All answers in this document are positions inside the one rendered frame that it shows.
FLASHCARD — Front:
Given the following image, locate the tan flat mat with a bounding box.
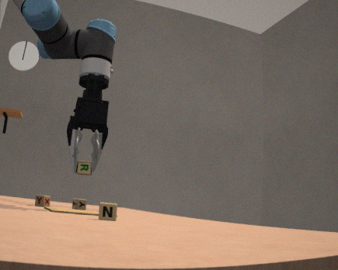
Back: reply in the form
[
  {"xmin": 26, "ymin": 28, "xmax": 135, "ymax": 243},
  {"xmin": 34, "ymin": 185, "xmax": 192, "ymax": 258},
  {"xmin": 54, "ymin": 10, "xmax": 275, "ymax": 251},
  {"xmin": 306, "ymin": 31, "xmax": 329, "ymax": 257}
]
[{"xmin": 44, "ymin": 206, "xmax": 99, "ymax": 216}]

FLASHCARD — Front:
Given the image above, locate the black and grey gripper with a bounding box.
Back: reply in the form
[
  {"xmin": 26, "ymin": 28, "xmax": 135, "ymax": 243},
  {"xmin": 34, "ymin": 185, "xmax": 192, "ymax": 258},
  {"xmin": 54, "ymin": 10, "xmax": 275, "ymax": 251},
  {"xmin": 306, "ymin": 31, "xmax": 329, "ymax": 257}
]
[{"xmin": 67, "ymin": 73, "xmax": 109, "ymax": 175}]

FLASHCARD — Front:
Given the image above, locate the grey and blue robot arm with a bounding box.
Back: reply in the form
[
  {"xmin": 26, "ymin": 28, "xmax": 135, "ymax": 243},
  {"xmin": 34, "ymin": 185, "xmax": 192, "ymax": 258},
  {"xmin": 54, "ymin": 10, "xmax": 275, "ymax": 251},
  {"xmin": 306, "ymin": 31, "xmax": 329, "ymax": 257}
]
[{"xmin": 13, "ymin": 0, "xmax": 116, "ymax": 81}]

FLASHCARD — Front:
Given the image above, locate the tan block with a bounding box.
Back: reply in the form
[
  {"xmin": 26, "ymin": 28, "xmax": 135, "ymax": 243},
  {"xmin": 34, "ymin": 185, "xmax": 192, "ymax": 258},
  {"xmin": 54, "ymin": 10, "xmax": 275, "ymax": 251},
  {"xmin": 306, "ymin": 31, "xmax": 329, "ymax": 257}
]
[
  {"xmin": 99, "ymin": 202, "xmax": 117, "ymax": 221},
  {"xmin": 72, "ymin": 199, "xmax": 86, "ymax": 210},
  {"xmin": 35, "ymin": 195, "xmax": 51, "ymax": 207},
  {"xmin": 77, "ymin": 161, "xmax": 92, "ymax": 175}
]

